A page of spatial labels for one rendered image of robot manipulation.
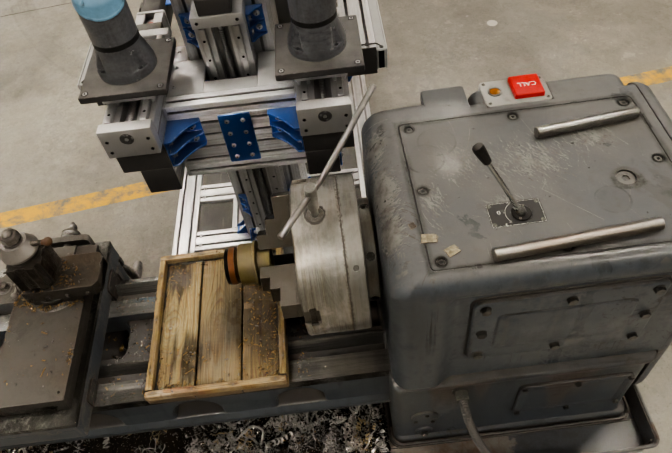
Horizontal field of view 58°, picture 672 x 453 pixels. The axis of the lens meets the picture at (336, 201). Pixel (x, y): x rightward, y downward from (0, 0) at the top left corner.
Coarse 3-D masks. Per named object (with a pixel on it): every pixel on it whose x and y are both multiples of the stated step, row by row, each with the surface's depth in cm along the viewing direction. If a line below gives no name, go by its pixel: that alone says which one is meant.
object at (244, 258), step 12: (228, 252) 121; (240, 252) 120; (252, 252) 119; (264, 252) 121; (228, 264) 119; (240, 264) 119; (252, 264) 119; (264, 264) 120; (228, 276) 120; (240, 276) 119; (252, 276) 120
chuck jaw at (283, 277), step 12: (288, 264) 119; (264, 276) 118; (276, 276) 117; (288, 276) 117; (264, 288) 119; (276, 288) 115; (288, 288) 115; (276, 300) 117; (288, 300) 113; (288, 312) 113; (300, 312) 113; (312, 312) 111
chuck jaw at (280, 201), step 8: (280, 192) 122; (288, 192) 121; (272, 200) 119; (280, 200) 119; (288, 200) 119; (280, 208) 119; (288, 208) 119; (272, 216) 122; (280, 216) 119; (288, 216) 119; (272, 224) 120; (280, 224) 120; (264, 232) 122; (272, 232) 120; (288, 232) 120; (264, 240) 120; (272, 240) 120; (280, 240) 120; (288, 240) 120; (264, 248) 121
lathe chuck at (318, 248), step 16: (320, 192) 113; (336, 192) 113; (336, 208) 110; (304, 224) 109; (320, 224) 109; (336, 224) 109; (304, 240) 108; (320, 240) 108; (336, 240) 108; (304, 256) 107; (320, 256) 107; (336, 256) 107; (304, 272) 107; (320, 272) 107; (336, 272) 107; (304, 288) 108; (320, 288) 108; (336, 288) 108; (304, 304) 109; (320, 304) 109; (336, 304) 110; (336, 320) 112; (352, 320) 113
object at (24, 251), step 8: (24, 232) 126; (24, 240) 123; (0, 248) 123; (16, 248) 122; (24, 248) 123; (32, 248) 124; (0, 256) 124; (8, 256) 122; (16, 256) 122; (24, 256) 123; (32, 256) 124; (8, 264) 123; (16, 264) 123
